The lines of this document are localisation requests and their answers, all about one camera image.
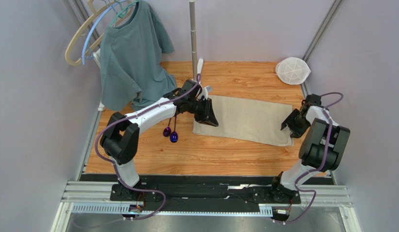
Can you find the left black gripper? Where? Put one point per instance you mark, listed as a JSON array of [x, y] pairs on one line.
[[208, 117]]

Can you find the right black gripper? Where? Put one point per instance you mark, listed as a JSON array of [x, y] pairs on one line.
[[292, 122]]

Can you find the beige cloth napkin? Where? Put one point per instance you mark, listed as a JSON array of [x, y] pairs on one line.
[[251, 120]]

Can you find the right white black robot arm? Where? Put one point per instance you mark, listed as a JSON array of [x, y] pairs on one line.
[[322, 149]]

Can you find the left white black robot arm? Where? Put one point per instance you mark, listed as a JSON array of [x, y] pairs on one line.
[[120, 137]]

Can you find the white rack base foot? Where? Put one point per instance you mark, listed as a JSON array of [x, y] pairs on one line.
[[200, 66]]

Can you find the blue purple spoon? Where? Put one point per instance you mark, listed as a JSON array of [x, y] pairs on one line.
[[174, 135]]

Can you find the white plastic mesh basket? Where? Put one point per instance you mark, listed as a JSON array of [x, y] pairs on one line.
[[292, 71]]

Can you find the teal green t-shirt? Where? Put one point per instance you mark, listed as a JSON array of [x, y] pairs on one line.
[[130, 61]]

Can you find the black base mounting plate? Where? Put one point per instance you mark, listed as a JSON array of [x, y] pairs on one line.
[[193, 193]]

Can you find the metal garment rack pole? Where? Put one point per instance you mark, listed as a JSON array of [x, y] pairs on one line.
[[193, 39]]

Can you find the green plastic hanger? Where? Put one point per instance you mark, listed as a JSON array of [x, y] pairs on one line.
[[124, 10]]

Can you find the blue plastic hanger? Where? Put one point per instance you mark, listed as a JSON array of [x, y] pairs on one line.
[[87, 52]]

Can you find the beige wooden hanger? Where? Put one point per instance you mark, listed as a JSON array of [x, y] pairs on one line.
[[89, 15]]

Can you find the aluminium frame rail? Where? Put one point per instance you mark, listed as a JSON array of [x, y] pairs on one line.
[[100, 207]]

